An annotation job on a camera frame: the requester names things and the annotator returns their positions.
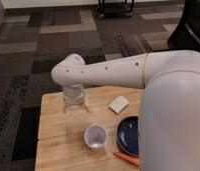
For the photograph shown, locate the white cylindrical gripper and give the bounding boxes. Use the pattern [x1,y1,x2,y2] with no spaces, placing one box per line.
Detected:
[63,84,89,113]

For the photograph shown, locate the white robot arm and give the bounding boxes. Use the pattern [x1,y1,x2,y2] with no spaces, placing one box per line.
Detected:
[51,50,200,171]

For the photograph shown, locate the orange red pepper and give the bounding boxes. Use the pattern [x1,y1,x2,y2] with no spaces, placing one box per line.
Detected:
[113,152,140,166]

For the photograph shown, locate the beige sponge block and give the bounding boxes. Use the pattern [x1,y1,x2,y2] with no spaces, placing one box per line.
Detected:
[109,96,129,114]

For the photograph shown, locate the dark blue bowl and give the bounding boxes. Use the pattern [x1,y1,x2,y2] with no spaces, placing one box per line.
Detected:
[116,116,139,157]

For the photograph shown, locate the black wheeled cart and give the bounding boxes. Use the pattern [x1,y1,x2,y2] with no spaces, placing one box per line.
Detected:
[97,0,135,19]

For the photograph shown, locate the black office chair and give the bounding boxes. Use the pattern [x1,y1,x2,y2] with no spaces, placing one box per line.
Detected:
[167,0,200,52]

